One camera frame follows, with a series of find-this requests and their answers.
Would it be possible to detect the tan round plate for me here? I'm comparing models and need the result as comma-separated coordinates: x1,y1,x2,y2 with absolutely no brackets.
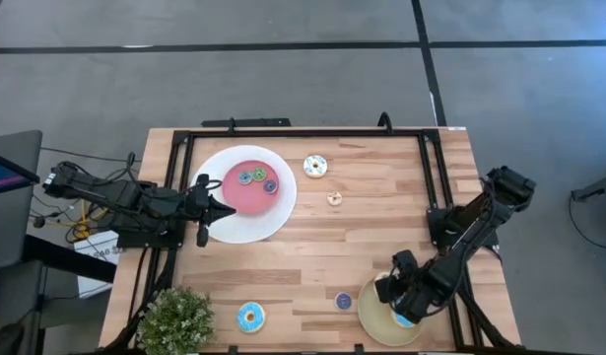
357,270,425,347

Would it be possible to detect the pale turquoise icing donut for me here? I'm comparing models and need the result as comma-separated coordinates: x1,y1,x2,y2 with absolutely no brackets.
391,310,416,329

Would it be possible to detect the dark screen with blue display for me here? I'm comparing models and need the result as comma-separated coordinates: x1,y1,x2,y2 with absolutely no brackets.
0,149,41,197

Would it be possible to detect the black power strip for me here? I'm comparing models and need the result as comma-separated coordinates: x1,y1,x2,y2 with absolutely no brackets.
200,117,293,129

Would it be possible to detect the black metal beam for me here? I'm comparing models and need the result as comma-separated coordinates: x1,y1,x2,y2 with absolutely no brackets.
21,234,117,285

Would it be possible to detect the large blue sprinkled donut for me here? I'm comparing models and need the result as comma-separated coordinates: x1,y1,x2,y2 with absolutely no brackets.
236,301,267,334

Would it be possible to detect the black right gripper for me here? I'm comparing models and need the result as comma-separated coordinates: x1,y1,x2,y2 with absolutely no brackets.
374,248,436,325

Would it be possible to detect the yellow cable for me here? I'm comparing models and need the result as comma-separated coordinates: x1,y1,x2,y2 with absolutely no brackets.
65,204,109,243

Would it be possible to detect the white printed cardboard box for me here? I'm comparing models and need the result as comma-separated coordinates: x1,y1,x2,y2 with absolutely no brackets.
75,229,122,300

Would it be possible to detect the artificial green plant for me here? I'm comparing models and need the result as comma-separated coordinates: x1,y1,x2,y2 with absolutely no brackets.
134,286,218,355

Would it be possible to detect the black metal table frame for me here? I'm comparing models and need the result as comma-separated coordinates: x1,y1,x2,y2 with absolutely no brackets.
117,126,518,355

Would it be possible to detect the white round mat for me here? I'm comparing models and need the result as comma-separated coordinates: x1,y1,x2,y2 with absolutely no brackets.
190,144,299,245

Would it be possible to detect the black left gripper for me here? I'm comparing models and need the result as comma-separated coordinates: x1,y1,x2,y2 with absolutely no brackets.
182,172,237,249

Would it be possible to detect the large white striped donut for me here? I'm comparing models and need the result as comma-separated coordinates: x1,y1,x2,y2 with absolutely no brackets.
303,154,329,179

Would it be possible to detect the grey metal stand leg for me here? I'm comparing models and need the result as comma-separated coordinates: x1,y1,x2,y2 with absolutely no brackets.
571,171,606,203

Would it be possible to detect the pink round plate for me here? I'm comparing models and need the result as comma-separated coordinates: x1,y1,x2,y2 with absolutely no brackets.
221,159,280,215

